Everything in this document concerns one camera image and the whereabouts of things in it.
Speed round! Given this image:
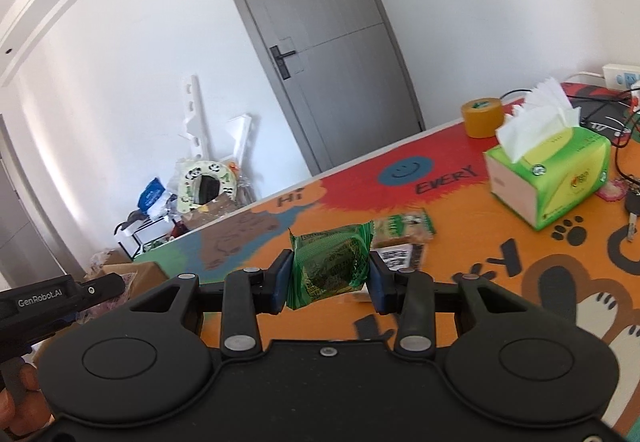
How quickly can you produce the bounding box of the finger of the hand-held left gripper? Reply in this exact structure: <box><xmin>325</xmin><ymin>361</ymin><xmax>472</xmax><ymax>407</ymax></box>
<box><xmin>82</xmin><ymin>273</ymin><xmax>126</xmax><ymax>309</ymax></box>

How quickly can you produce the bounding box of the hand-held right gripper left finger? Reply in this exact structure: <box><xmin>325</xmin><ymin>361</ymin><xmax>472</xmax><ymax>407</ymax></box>
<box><xmin>127</xmin><ymin>249</ymin><xmax>293</xmax><ymax>355</ymax></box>

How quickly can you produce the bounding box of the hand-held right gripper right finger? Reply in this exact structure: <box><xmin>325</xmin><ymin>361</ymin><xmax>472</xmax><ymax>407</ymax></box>
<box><xmin>369</xmin><ymin>254</ymin><xmax>526</xmax><ymax>355</ymax></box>

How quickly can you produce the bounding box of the cardboard box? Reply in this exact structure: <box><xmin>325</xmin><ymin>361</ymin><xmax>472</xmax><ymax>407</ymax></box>
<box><xmin>82</xmin><ymin>249</ymin><xmax>171</xmax><ymax>313</ymax></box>

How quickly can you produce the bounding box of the green round pastry packet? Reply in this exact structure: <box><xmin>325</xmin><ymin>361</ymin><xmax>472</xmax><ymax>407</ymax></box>
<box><xmin>285</xmin><ymin>221</ymin><xmax>376</xmax><ymax>310</ymax></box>

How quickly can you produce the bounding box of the person's left hand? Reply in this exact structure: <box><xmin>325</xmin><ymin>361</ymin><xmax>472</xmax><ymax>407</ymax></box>
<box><xmin>0</xmin><ymin>363</ymin><xmax>53</xmax><ymax>442</ymax></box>

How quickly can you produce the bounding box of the black and white cookie packet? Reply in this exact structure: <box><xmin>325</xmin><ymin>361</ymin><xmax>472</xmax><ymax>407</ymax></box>
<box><xmin>360</xmin><ymin>242</ymin><xmax>427</xmax><ymax>303</ymax></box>

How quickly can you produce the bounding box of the black metal stand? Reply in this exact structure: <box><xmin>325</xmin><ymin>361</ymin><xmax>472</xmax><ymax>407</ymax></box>
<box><xmin>114</xmin><ymin>211</ymin><xmax>151</xmax><ymax>263</ymax></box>

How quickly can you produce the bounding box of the green and tan snack packet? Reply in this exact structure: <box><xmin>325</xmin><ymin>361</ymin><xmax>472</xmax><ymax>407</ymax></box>
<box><xmin>372</xmin><ymin>209</ymin><xmax>436</xmax><ymax>247</ymax></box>

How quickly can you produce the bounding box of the grey wardrobe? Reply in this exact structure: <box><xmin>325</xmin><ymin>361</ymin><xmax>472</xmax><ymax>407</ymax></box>
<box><xmin>0</xmin><ymin>114</ymin><xmax>86</xmax><ymax>283</ymax></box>

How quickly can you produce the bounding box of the brown cardboard piece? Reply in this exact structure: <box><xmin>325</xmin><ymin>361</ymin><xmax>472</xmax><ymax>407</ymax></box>
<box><xmin>182</xmin><ymin>197</ymin><xmax>241</xmax><ymax>235</ymax></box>

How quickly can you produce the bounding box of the blue bag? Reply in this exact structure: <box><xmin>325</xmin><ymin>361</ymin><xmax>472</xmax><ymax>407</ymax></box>
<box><xmin>140</xmin><ymin>178</ymin><xmax>168</xmax><ymax>213</ymax></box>

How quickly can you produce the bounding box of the white plastic rack part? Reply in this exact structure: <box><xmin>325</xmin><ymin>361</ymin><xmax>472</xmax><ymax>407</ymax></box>
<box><xmin>177</xmin><ymin>74</ymin><xmax>208</xmax><ymax>160</ymax></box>
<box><xmin>225</xmin><ymin>114</ymin><xmax>256</xmax><ymax>163</ymax></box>

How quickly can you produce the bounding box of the yellow tape roll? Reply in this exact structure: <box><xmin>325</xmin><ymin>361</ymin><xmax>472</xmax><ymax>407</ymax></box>
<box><xmin>460</xmin><ymin>96</ymin><xmax>506</xmax><ymax>139</ymax></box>

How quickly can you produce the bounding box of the green tissue box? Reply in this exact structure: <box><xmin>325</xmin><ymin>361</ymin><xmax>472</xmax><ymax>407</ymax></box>
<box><xmin>484</xmin><ymin>78</ymin><xmax>613</xmax><ymax>231</ymax></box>

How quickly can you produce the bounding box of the pink charm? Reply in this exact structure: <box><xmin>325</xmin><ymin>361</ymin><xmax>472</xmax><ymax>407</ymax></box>
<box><xmin>597</xmin><ymin>179</ymin><xmax>626</xmax><ymax>200</ymax></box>

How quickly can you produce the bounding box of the grey door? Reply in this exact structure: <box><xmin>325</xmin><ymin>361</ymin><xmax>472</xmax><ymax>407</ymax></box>
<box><xmin>209</xmin><ymin>0</ymin><xmax>426</xmax><ymax>177</ymax></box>

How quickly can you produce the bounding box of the bunch of keys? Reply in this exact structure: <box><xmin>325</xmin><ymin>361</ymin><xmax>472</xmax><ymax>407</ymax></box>
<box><xmin>622</xmin><ymin>189</ymin><xmax>640</xmax><ymax>243</ymax></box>

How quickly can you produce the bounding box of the black flat pad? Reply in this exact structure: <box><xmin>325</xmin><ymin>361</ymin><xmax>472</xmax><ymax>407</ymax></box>
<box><xmin>575</xmin><ymin>96</ymin><xmax>640</xmax><ymax>133</ymax></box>

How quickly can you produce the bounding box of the white power strip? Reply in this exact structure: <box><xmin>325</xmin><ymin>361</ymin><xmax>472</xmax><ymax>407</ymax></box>
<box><xmin>602</xmin><ymin>63</ymin><xmax>640</xmax><ymax>90</ymax></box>

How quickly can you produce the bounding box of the panda print ring seat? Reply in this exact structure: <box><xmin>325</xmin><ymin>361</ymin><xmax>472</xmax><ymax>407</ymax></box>
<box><xmin>175</xmin><ymin>159</ymin><xmax>238</xmax><ymax>215</ymax></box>

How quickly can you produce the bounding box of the black door handle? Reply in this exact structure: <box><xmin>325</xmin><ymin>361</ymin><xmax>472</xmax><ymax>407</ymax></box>
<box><xmin>270</xmin><ymin>44</ymin><xmax>298</xmax><ymax>80</ymax></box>

